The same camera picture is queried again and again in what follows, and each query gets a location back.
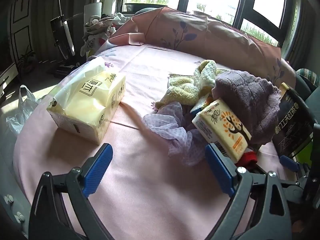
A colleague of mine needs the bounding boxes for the white plastic bag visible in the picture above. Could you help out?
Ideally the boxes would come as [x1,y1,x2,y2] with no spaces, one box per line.
[5,85,44,137]

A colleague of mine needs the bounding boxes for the pile of clothes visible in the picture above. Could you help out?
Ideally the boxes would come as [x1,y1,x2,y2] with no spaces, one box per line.
[81,12,130,58]

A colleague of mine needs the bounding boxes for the yellow fluffy towel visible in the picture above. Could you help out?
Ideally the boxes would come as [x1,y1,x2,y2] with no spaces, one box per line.
[155,59,218,110]

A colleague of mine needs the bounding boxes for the purple towel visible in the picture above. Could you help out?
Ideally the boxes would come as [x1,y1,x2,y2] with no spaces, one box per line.
[212,70,282,147]

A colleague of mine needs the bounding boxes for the green cardboard box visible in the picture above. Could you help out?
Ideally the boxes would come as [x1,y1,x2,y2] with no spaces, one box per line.
[296,140,313,163]

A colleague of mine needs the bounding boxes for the large yellow tissue pack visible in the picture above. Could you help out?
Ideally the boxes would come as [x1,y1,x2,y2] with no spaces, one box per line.
[46,56,127,145]

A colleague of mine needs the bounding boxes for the pink floral pillow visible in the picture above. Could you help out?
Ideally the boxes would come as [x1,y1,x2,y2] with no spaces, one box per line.
[109,6,297,90]

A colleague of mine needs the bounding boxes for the white paper roll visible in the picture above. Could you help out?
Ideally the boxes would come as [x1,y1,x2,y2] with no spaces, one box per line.
[84,2,103,23]

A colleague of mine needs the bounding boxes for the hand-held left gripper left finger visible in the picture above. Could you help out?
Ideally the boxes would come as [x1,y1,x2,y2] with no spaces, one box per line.
[29,143,113,240]

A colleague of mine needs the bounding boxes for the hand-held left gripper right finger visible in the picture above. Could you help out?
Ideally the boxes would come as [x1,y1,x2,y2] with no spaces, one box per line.
[205,143,294,240]

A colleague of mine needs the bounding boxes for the small blue tissue pack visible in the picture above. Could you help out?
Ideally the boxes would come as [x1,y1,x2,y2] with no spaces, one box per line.
[190,94,213,117]

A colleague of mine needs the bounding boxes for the black tea box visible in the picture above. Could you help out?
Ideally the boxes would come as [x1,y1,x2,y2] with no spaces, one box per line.
[271,82,316,160]

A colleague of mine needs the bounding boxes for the red cloth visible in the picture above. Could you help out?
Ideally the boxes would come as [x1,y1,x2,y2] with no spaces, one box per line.
[235,150,259,168]

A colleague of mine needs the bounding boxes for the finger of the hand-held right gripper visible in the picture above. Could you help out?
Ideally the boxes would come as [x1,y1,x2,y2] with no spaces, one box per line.
[281,179,313,203]
[279,154,320,180]

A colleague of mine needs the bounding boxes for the upright vacuum cleaner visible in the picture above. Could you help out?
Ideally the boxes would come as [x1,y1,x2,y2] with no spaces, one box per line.
[49,0,87,77]

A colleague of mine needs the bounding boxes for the grey textured cushion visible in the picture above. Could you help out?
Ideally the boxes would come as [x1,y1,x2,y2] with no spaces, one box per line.
[295,72,320,100]

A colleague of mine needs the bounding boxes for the small yellow tissue pack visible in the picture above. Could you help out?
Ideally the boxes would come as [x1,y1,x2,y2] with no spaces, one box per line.
[192,98,252,164]

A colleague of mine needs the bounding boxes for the patterned green pillow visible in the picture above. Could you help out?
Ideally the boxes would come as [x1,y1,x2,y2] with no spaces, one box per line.
[297,68,320,85]

